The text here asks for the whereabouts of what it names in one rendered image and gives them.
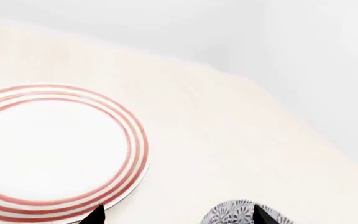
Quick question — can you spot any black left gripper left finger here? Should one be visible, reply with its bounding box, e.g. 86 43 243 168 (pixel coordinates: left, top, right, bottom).
82 203 106 224

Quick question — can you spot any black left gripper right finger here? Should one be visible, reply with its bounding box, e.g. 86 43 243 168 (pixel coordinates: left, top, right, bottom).
252 204 278 224

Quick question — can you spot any black floral patterned bowl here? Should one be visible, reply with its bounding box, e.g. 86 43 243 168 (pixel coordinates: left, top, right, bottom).
200 198 294 224

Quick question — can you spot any white plate with red rings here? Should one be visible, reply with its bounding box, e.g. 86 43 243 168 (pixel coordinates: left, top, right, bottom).
0 83 150 224

